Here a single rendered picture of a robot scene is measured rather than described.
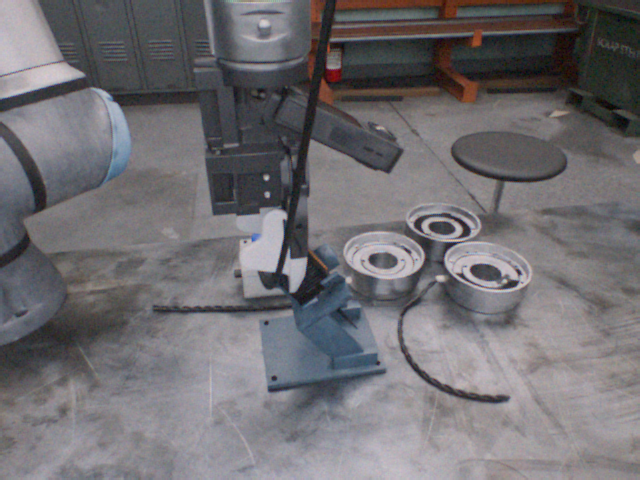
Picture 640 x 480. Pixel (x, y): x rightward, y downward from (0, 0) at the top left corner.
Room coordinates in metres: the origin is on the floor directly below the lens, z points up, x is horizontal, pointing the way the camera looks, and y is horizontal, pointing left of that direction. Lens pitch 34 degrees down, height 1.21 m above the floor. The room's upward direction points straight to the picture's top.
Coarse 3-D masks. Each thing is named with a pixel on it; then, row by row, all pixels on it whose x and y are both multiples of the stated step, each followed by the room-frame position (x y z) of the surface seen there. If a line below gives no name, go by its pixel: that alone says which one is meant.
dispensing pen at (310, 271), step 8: (312, 256) 0.39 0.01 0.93; (312, 264) 0.38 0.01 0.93; (320, 264) 0.39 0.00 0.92; (272, 272) 0.38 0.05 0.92; (312, 272) 0.38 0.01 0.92; (320, 272) 0.38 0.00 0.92; (328, 272) 0.40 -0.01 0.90; (280, 280) 0.37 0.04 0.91; (288, 280) 0.38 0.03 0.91; (304, 280) 0.38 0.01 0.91; (312, 280) 0.38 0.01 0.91; (320, 280) 0.38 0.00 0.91; (288, 288) 0.38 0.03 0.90; (304, 288) 0.38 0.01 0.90; (312, 288) 0.38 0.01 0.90; (320, 288) 0.38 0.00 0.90; (296, 296) 0.38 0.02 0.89; (304, 296) 0.38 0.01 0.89; (312, 296) 0.38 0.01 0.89; (344, 312) 0.40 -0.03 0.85
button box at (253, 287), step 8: (240, 240) 0.54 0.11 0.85; (248, 240) 0.54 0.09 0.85; (240, 272) 0.51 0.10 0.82; (248, 272) 0.48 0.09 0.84; (256, 272) 0.48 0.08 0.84; (248, 280) 0.48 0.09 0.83; (256, 280) 0.48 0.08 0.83; (248, 288) 0.48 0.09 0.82; (256, 288) 0.48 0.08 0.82; (264, 288) 0.48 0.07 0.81; (248, 296) 0.48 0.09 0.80; (256, 296) 0.48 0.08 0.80; (264, 296) 0.48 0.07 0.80
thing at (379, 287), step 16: (352, 240) 0.55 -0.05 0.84; (368, 240) 0.57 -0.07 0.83; (384, 240) 0.57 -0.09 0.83; (400, 240) 0.56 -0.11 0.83; (352, 256) 0.53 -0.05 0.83; (368, 256) 0.53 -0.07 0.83; (384, 256) 0.54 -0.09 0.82; (400, 256) 0.53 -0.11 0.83; (416, 256) 0.53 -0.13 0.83; (352, 272) 0.49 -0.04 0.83; (384, 272) 0.49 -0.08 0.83; (416, 272) 0.48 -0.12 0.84; (368, 288) 0.47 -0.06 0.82; (384, 288) 0.47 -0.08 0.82; (400, 288) 0.47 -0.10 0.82
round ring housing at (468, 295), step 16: (448, 256) 0.52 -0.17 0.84; (464, 256) 0.53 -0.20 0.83; (496, 256) 0.53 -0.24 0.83; (512, 256) 0.52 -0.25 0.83; (448, 272) 0.48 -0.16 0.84; (464, 272) 0.49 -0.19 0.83; (480, 272) 0.51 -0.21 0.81; (496, 272) 0.50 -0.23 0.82; (528, 272) 0.48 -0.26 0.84; (448, 288) 0.48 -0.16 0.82; (464, 288) 0.46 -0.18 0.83; (480, 288) 0.45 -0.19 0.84; (512, 288) 0.45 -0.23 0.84; (464, 304) 0.46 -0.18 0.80; (480, 304) 0.45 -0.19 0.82; (496, 304) 0.44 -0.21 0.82; (512, 304) 0.45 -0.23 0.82
